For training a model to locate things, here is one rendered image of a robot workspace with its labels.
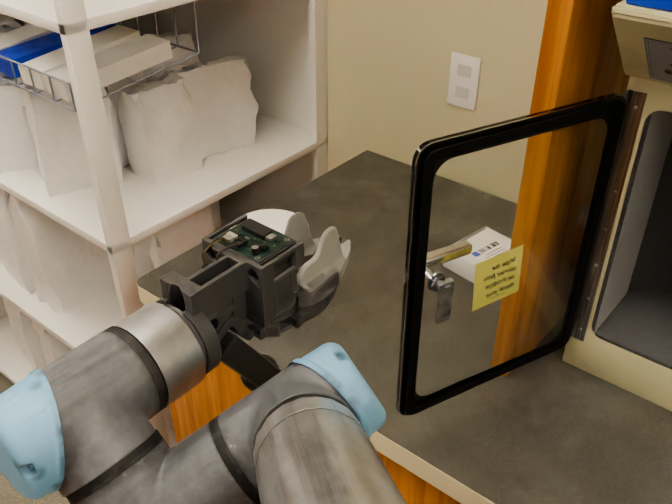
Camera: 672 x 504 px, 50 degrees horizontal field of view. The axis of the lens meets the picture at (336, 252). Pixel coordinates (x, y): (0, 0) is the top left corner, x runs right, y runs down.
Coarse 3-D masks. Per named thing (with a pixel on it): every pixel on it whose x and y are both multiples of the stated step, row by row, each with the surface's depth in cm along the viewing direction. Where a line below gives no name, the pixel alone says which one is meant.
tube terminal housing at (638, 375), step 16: (640, 80) 85; (656, 96) 85; (640, 128) 88; (624, 192) 93; (608, 256) 98; (592, 320) 105; (592, 336) 106; (576, 352) 109; (592, 352) 107; (608, 352) 105; (624, 352) 104; (592, 368) 109; (608, 368) 107; (624, 368) 105; (640, 368) 103; (656, 368) 101; (624, 384) 106; (640, 384) 104; (656, 384) 103; (656, 400) 104
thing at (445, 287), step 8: (440, 280) 85; (448, 280) 84; (432, 288) 85; (440, 288) 83; (448, 288) 83; (440, 296) 84; (448, 296) 84; (440, 304) 85; (448, 304) 85; (440, 312) 85; (448, 312) 86; (440, 320) 86
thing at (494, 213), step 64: (576, 128) 83; (448, 192) 78; (512, 192) 83; (576, 192) 89; (448, 256) 84; (512, 256) 90; (576, 256) 96; (448, 320) 90; (512, 320) 97; (448, 384) 97
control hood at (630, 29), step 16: (624, 0) 74; (624, 16) 72; (640, 16) 71; (656, 16) 70; (624, 32) 75; (640, 32) 74; (656, 32) 72; (624, 48) 78; (640, 48) 76; (624, 64) 81; (640, 64) 80; (656, 80) 81
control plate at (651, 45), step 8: (648, 40) 74; (656, 40) 73; (648, 48) 76; (656, 48) 75; (664, 48) 74; (648, 56) 77; (656, 56) 76; (664, 56) 75; (648, 64) 79; (656, 64) 78; (664, 64) 77; (656, 72) 79; (664, 72) 79; (664, 80) 80
